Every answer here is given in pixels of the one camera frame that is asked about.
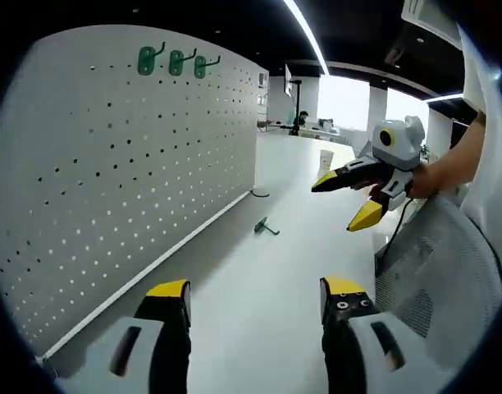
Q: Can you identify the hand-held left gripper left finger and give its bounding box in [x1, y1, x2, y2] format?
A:
[57, 278, 193, 394]

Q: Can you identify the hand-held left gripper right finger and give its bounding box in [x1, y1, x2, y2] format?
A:
[319, 276, 453, 394]

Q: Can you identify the green hook assembly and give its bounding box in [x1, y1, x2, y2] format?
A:
[136, 40, 167, 77]
[167, 48, 198, 77]
[253, 216, 281, 238]
[193, 54, 222, 80]

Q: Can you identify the white perforated mounting plate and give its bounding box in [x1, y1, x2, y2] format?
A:
[0, 24, 271, 362]

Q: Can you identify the person's right hand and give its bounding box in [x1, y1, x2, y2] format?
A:
[407, 162, 443, 201]

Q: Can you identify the monitor on black stand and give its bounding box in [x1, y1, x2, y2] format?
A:
[283, 63, 304, 137]

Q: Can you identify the long ceiling light strip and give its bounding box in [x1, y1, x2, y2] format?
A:
[282, 0, 331, 76]

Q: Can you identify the white ceiling air vent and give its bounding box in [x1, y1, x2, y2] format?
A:
[400, 0, 461, 36]

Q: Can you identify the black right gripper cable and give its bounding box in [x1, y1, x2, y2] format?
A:
[384, 196, 414, 258]

